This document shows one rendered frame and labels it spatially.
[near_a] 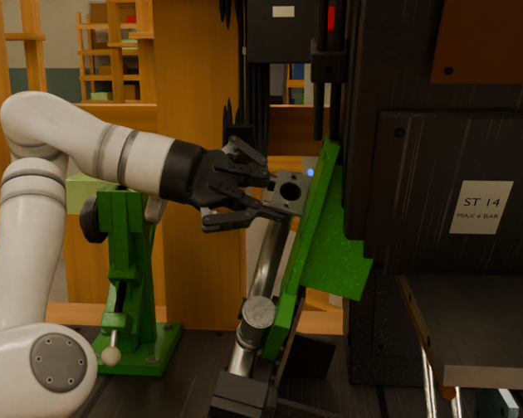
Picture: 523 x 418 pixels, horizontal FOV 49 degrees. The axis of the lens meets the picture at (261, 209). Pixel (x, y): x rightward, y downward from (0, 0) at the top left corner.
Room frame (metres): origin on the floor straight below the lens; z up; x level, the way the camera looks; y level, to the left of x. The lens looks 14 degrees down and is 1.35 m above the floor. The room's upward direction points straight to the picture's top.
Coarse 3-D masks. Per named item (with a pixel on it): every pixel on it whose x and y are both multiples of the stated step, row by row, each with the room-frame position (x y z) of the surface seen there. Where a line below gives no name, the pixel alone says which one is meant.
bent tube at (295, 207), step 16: (288, 176) 0.68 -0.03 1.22; (304, 176) 0.68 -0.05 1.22; (288, 192) 0.69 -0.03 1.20; (304, 192) 0.66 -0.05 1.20; (272, 208) 0.65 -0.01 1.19; (288, 208) 0.64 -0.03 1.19; (272, 224) 0.70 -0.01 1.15; (288, 224) 0.70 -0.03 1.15; (272, 240) 0.72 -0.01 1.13; (272, 256) 0.72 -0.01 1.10; (256, 272) 0.72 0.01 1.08; (272, 272) 0.72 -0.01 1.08; (256, 288) 0.70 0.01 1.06; (272, 288) 0.72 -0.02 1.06; (240, 352) 0.64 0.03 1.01; (256, 352) 0.64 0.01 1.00; (240, 368) 0.62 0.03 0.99
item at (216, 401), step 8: (216, 400) 0.58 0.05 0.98; (224, 400) 0.58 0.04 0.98; (216, 408) 0.58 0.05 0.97; (224, 408) 0.57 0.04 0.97; (232, 408) 0.58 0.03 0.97; (240, 408) 0.58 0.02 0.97; (248, 408) 0.58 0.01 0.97; (256, 408) 0.58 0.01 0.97; (208, 416) 0.61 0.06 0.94; (240, 416) 0.58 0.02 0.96; (248, 416) 0.57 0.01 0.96; (256, 416) 0.57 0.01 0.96
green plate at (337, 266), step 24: (336, 144) 0.57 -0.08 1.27; (336, 168) 0.58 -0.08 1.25; (312, 192) 0.61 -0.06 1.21; (336, 192) 0.58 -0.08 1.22; (312, 216) 0.57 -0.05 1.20; (336, 216) 0.58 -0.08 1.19; (312, 240) 0.58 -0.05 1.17; (336, 240) 0.58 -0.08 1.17; (288, 264) 0.65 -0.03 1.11; (312, 264) 0.58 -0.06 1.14; (336, 264) 0.58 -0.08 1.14; (360, 264) 0.58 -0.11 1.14; (288, 288) 0.57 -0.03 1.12; (312, 288) 0.58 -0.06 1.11; (336, 288) 0.58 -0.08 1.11; (360, 288) 0.58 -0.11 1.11
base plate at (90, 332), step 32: (192, 352) 0.83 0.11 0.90; (224, 352) 0.83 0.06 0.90; (96, 384) 0.74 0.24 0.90; (128, 384) 0.74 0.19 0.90; (160, 384) 0.74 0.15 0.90; (192, 384) 0.74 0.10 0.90; (288, 384) 0.74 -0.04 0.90; (320, 384) 0.74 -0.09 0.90; (352, 384) 0.74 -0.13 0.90; (96, 416) 0.66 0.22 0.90; (128, 416) 0.66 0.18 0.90; (160, 416) 0.66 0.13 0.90; (192, 416) 0.66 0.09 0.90; (352, 416) 0.66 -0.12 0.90; (384, 416) 0.66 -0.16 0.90; (416, 416) 0.66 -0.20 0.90; (448, 416) 0.66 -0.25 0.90
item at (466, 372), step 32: (416, 288) 0.54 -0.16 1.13; (448, 288) 0.54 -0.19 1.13; (480, 288) 0.54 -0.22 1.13; (512, 288) 0.54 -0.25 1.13; (416, 320) 0.50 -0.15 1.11; (448, 320) 0.47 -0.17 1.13; (480, 320) 0.47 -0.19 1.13; (512, 320) 0.47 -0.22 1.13; (448, 352) 0.41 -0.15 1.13; (480, 352) 0.41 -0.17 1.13; (512, 352) 0.41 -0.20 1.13; (448, 384) 0.39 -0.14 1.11; (480, 384) 0.39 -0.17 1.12; (512, 384) 0.38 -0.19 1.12
